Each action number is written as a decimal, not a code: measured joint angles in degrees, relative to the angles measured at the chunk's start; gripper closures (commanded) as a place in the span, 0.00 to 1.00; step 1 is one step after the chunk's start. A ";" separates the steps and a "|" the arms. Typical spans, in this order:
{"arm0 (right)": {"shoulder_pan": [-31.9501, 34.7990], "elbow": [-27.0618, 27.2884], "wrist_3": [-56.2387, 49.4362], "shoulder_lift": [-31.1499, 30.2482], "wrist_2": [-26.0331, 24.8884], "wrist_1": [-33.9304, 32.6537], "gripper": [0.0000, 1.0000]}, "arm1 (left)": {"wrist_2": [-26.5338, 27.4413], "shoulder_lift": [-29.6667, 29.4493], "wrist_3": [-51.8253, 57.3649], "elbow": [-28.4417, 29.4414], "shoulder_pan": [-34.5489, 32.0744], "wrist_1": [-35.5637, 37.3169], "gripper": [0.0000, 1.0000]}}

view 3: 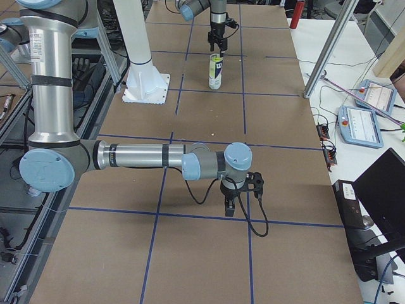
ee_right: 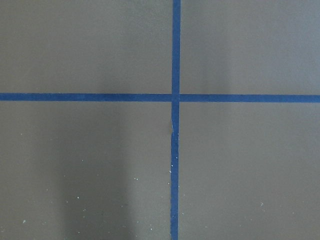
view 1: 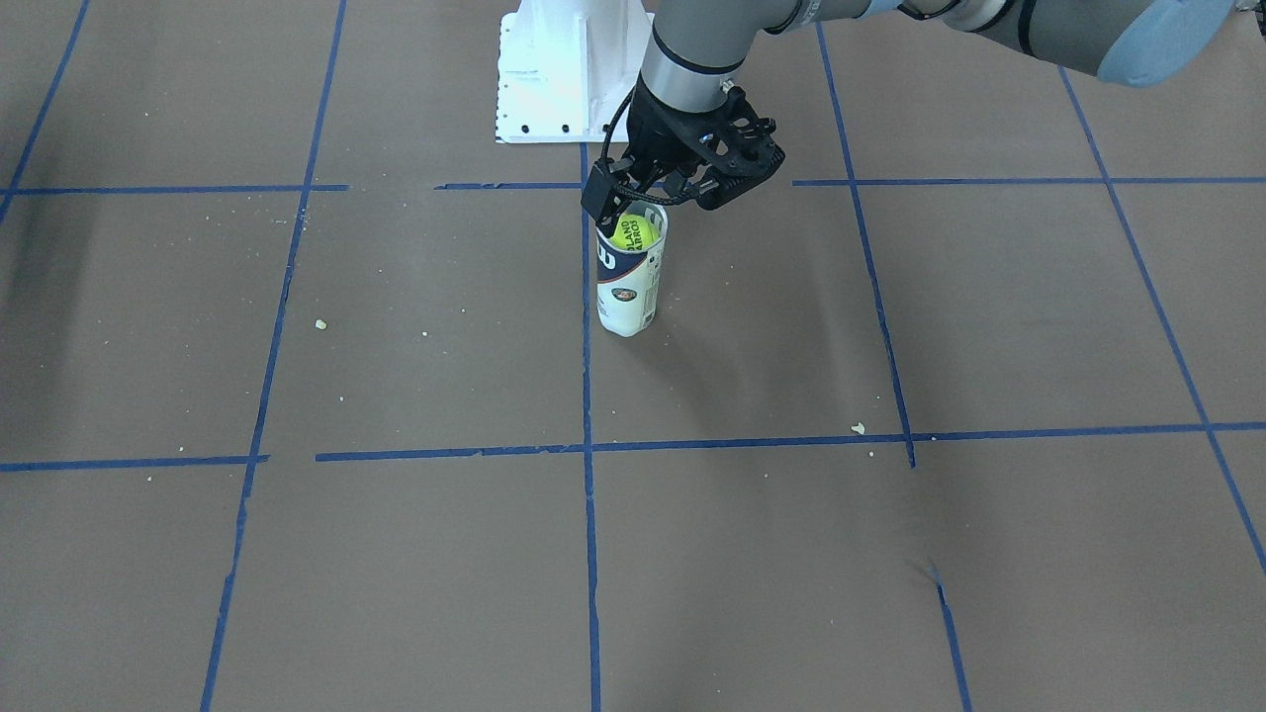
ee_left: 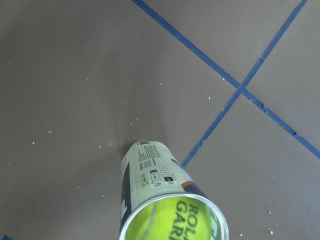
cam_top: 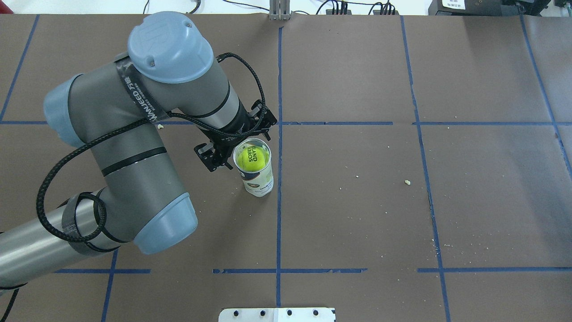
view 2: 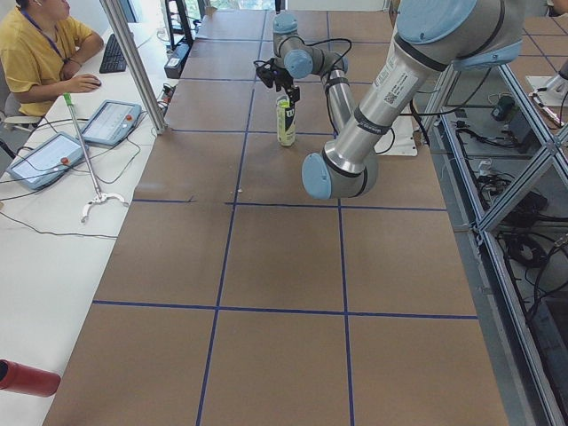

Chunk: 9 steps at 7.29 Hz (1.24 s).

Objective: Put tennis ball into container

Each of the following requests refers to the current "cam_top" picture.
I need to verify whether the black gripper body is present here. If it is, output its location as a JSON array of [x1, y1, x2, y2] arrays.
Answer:
[[214, 102, 252, 149]]

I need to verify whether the yellow tennis ball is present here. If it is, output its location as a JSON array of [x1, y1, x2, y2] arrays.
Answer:
[[236, 145, 269, 173]]

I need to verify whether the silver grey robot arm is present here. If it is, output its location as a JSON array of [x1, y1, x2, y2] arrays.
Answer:
[[0, 12, 277, 292]]

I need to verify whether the clear tennis ball can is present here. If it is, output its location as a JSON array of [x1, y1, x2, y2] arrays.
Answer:
[[231, 137, 274, 197]]

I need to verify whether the black computer box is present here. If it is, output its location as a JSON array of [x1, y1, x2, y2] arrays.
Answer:
[[428, 0, 520, 17]]

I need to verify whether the aluminium frame post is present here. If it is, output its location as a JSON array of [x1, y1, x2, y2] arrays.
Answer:
[[269, 0, 292, 21]]

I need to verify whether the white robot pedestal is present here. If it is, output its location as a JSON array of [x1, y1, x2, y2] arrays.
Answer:
[[218, 307, 336, 322]]

